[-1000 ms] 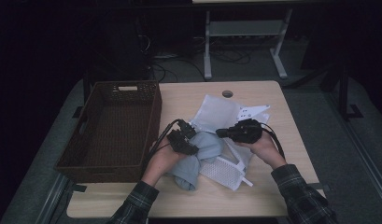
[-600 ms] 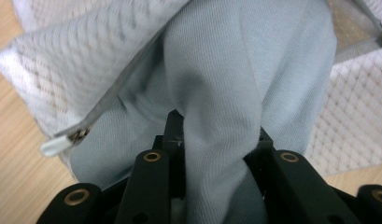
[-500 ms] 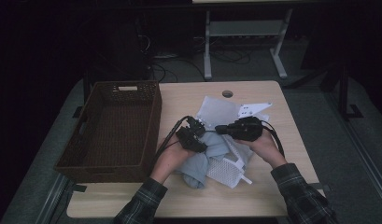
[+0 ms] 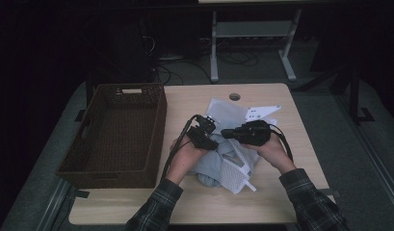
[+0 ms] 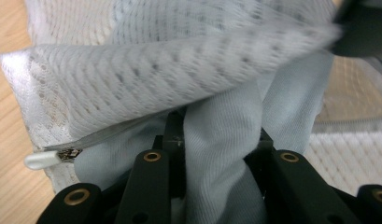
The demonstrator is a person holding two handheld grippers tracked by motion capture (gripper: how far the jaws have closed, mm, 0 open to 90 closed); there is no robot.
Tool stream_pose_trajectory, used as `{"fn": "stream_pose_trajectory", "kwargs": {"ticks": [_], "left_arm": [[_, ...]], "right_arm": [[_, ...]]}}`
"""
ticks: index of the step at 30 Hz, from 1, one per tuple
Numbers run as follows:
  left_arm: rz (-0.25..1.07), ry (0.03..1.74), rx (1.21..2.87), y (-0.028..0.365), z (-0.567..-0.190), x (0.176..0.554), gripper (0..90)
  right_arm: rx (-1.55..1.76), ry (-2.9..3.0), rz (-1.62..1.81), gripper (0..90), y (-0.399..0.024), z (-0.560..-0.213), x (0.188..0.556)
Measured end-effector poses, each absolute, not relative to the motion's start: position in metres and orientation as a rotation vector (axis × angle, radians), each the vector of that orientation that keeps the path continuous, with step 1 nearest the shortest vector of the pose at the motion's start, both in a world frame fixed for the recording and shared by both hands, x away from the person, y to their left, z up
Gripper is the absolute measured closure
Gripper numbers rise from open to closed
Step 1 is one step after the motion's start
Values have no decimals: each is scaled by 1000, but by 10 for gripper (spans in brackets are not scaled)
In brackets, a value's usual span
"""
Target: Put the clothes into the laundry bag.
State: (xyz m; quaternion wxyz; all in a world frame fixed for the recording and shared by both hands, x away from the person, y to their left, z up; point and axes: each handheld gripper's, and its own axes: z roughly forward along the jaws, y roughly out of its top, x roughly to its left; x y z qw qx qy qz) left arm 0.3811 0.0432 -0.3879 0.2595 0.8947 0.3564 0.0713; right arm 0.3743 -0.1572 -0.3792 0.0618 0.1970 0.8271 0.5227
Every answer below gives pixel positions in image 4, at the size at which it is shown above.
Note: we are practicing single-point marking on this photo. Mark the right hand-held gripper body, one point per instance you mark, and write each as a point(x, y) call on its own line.
point(254, 133)

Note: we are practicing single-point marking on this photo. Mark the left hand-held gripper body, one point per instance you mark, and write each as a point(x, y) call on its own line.
point(199, 136)

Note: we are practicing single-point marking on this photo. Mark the light blue garment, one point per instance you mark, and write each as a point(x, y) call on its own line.
point(209, 165)

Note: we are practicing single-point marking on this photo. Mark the white mesh laundry bag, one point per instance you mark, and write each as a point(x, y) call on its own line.
point(233, 174)

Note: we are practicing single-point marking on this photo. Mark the brown woven basket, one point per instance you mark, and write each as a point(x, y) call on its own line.
point(120, 134)

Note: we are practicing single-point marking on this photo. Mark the person's right hand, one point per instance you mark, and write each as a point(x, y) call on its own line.
point(275, 152)

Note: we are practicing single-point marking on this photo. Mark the person's left hand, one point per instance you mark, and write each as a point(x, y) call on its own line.
point(183, 160)

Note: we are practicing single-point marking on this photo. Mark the white power strip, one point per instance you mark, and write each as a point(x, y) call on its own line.
point(169, 58)

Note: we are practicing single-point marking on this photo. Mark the black metal stand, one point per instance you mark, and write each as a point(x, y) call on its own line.
point(354, 96)

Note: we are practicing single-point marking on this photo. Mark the white metal desk frame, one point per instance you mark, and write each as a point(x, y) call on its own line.
point(252, 29)

